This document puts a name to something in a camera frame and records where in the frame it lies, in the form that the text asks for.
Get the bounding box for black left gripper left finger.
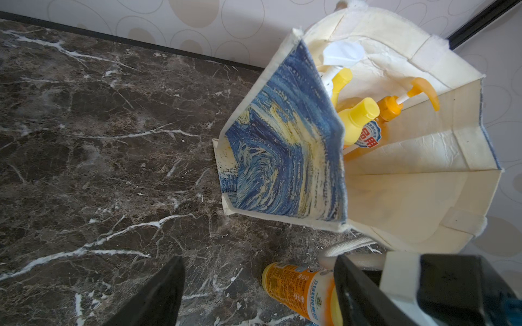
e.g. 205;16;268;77
105;256;186;325

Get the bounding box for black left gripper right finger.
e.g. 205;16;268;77
333;254;420;325

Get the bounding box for cream starry night shopping bag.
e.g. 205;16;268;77
213;1;502;253

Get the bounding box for orange dish soap pump bottle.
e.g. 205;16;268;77
343;77;440;161

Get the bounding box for yellow dish soap pump bottle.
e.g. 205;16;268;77
320;41;365;96

